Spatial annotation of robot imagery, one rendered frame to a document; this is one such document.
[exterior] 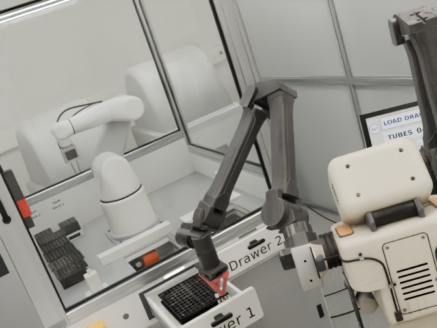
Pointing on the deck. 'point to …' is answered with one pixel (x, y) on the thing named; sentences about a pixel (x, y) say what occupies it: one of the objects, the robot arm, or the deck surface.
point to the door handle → (4, 214)
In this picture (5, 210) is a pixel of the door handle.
